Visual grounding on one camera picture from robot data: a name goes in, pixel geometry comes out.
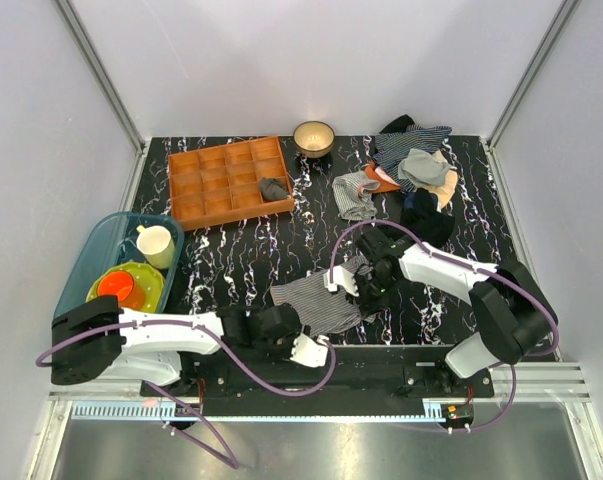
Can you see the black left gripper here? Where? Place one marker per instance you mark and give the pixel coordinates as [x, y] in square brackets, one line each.
[287, 352]

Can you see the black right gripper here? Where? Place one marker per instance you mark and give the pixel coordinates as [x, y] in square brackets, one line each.
[367, 305]

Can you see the grey white striped underwear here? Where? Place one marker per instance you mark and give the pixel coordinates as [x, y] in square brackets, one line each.
[324, 312]

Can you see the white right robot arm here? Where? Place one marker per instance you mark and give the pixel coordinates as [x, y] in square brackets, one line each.
[512, 314]

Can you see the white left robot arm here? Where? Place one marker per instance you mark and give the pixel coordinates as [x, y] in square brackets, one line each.
[101, 339]

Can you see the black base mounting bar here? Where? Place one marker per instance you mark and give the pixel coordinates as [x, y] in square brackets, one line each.
[367, 381]

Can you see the striped grey cloth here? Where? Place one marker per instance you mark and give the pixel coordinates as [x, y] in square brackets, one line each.
[353, 196]

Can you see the black cloth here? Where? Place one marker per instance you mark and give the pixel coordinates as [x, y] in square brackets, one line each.
[434, 228]

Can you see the dark navy cloth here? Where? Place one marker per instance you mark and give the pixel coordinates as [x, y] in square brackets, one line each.
[421, 200]

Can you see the orange cloth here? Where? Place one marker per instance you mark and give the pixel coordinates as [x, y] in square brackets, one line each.
[385, 182]

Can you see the beige cloth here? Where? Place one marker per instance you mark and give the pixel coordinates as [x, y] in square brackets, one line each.
[445, 192]

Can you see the green dotted plate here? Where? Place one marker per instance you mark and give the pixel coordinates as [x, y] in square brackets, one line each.
[150, 279]

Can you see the dark blue striped cloth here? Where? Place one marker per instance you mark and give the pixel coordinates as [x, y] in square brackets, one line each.
[393, 148]

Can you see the rolled dark grey sock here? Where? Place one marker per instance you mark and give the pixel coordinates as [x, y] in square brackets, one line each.
[272, 189]

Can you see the cream yellow mug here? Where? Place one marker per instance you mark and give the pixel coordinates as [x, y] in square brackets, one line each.
[156, 244]

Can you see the orange cup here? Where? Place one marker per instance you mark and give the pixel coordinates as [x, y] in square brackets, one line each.
[124, 287]

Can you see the beige ceramic bowl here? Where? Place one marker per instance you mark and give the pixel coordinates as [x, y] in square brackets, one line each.
[314, 139]

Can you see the orange wooden compartment tray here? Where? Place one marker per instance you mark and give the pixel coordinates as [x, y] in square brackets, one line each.
[220, 184]

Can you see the blue plastic bin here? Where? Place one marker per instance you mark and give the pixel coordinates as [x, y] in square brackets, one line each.
[113, 242]

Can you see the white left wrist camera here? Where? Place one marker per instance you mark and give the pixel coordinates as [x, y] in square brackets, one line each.
[309, 352]

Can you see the white slotted cable duct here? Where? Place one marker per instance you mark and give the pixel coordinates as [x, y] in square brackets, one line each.
[169, 411]

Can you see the aluminium frame rail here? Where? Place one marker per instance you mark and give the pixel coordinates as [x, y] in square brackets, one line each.
[537, 382]

